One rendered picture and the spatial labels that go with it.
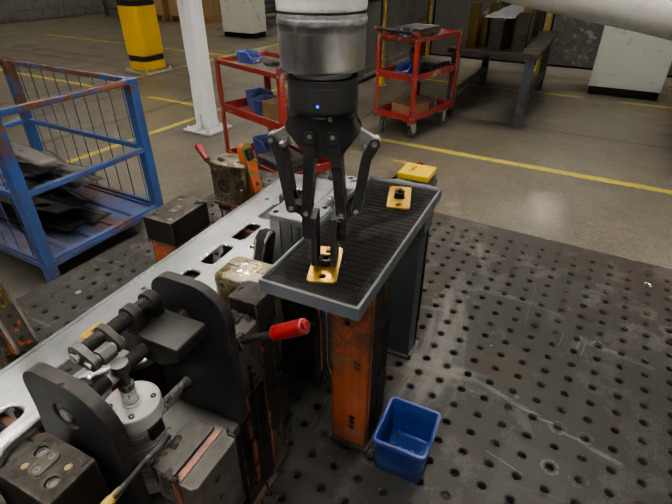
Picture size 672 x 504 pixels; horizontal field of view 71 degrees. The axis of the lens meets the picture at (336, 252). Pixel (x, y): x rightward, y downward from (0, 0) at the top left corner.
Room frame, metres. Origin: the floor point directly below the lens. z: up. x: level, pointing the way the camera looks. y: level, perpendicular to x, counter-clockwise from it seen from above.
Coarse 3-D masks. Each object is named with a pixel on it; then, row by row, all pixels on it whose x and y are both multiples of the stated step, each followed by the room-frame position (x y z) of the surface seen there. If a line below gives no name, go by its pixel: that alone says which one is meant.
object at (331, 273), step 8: (328, 248) 0.55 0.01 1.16; (320, 256) 0.52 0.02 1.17; (328, 256) 0.52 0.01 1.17; (320, 264) 0.51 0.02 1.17; (328, 264) 0.51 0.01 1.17; (312, 272) 0.50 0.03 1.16; (320, 272) 0.50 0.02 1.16; (328, 272) 0.50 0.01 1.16; (336, 272) 0.50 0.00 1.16; (312, 280) 0.48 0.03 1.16; (320, 280) 0.48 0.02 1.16; (328, 280) 0.48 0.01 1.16; (336, 280) 0.48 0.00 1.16
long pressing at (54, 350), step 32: (320, 192) 1.09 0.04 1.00; (224, 224) 0.92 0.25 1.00; (256, 224) 0.92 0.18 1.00; (192, 256) 0.79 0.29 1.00; (224, 256) 0.79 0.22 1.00; (128, 288) 0.68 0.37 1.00; (96, 320) 0.59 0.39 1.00; (32, 352) 0.52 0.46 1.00; (64, 352) 0.52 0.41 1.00; (128, 352) 0.52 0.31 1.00; (0, 384) 0.46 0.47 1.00; (32, 416) 0.40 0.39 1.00; (0, 448) 0.35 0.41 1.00
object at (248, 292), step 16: (240, 288) 0.55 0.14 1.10; (256, 288) 0.55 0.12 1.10; (240, 304) 0.52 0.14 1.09; (256, 304) 0.51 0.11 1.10; (272, 304) 0.55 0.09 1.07; (256, 320) 0.51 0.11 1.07; (272, 320) 0.54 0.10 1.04; (272, 352) 0.54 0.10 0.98; (272, 368) 0.54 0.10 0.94; (272, 384) 0.53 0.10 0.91; (272, 400) 0.53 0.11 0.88; (272, 416) 0.53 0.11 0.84; (272, 432) 0.52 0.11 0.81; (272, 448) 0.52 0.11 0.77; (272, 464) 0.52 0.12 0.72
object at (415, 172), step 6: (408, 162) 0.88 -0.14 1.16; (402, 168) 0.85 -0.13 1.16; (408, 168) 0.85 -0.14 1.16; (414, 168) 0.85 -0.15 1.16; (420, 168) 0.85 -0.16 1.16; (426, 168) 0.85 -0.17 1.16; (432, 168) 0.85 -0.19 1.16; (402, 174) 0.83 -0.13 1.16; (408, 174) 0.82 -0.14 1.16; (414, 174) 0.82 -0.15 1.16; (420, 174) 0.82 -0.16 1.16; (426, 174) 0.82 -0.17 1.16; (432, 174) 0.84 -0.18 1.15; (414, 180) 0.82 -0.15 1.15; (420, 180) 0.81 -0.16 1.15; (426, 180) 0.81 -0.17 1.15
